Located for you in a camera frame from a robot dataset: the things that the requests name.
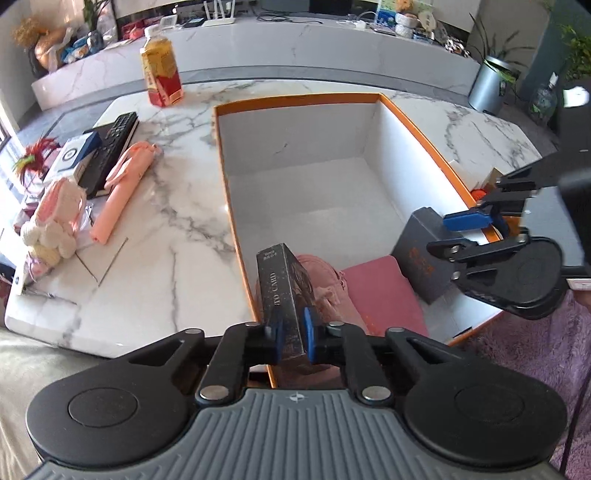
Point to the white ceramic pot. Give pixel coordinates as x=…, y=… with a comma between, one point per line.
x=406, y=24

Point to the pink plush toy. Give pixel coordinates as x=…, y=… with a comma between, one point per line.
x=131, y=32

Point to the picture card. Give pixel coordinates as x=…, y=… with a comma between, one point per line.
x=385, y=11

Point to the grey cabinet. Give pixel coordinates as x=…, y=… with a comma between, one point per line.
x=575, y=129

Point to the orange cardboard box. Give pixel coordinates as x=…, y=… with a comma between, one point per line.
x=304, y=184

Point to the gold vase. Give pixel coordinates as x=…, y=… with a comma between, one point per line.
x=48, y=48

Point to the tea bottle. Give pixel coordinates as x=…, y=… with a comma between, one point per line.
x=161, y=69

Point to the dried flowers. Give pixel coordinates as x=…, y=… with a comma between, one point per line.
x=25, y=30

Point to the pink folding umbrella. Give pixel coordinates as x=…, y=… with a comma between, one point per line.
x=122, y=194

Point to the black remote control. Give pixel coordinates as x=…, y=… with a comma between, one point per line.
x=117, y=138

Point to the grey metal bin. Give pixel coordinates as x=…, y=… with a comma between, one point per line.
x=491, y=87

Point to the brown cube box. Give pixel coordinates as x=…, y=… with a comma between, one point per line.
x=491, y=177

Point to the marble television console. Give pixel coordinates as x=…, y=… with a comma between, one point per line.
x=277, y=46

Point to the red feather ornament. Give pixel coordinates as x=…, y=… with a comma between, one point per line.
x=34, y=159

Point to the purple fuzzy cloth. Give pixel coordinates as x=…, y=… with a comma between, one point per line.
x=521, y=392

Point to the white blue box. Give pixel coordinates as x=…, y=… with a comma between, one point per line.
x=74, y=154

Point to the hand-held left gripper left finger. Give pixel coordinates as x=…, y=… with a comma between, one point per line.
x=277, y=339

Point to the white small display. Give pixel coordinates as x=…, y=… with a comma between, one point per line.
x=167, y=22

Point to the black white toy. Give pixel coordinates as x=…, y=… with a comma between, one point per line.
x=455, y=44

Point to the dark card box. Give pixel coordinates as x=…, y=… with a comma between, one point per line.
x=286, y=286

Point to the snack bags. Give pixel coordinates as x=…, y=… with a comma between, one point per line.
x=83, y=48

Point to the water jug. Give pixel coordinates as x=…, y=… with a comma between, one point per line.
x=545, y=101

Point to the potted snake plant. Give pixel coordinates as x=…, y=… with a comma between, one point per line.
x=94, y=11

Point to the pink wallet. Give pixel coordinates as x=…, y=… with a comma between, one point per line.
x=383, y=300

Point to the dark grey box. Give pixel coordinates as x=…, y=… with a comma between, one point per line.
x=415, y=258

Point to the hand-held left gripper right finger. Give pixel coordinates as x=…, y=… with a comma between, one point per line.
x=310, y=336

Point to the bunny plush toy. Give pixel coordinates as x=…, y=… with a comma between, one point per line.
x=53, y=221

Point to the green leafy plant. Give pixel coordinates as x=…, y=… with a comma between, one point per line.
x=575, y=41

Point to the long leaf plant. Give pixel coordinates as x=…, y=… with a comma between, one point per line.
x=501, y=46

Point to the round paper sign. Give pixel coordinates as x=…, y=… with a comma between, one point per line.
x=427, y=22

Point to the small plush doll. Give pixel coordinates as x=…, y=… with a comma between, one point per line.
x=478, y=191

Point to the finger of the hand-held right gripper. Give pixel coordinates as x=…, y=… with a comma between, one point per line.
x=489, y=249
x=466, y=219

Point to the white router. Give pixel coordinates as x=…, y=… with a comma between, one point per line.
x=219, y=21

